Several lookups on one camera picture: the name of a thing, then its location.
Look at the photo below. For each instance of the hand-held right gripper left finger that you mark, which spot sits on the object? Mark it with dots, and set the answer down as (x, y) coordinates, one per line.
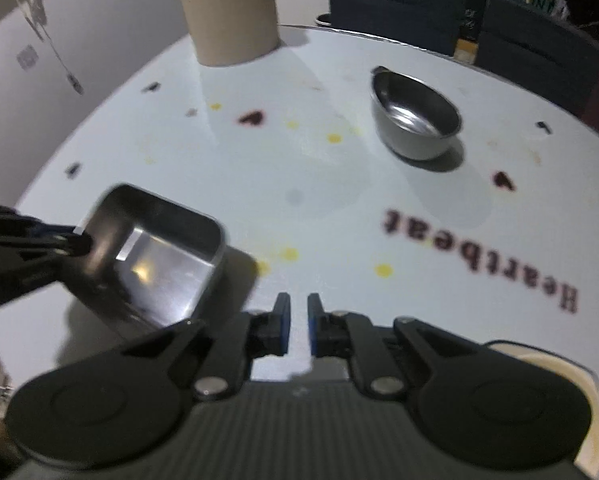
(282, 322)

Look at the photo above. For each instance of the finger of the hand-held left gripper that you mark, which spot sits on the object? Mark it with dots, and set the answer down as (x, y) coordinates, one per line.
(39, 260)
(44, 230)

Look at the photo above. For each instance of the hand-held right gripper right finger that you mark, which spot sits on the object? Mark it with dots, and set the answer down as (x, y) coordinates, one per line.
(315, 325)

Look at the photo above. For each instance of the rectangular steel container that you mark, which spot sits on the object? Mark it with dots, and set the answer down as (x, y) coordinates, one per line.
(164, 260)

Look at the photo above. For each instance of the small round steel bowl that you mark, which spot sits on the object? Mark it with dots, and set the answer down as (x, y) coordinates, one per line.
(414, 115)

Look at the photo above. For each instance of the beige thermos jug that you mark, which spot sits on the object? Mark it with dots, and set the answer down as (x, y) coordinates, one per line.
(229, 15)

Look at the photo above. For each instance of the dark blue chair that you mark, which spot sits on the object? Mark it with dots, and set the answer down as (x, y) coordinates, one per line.
(394, 0)
(534, 55)

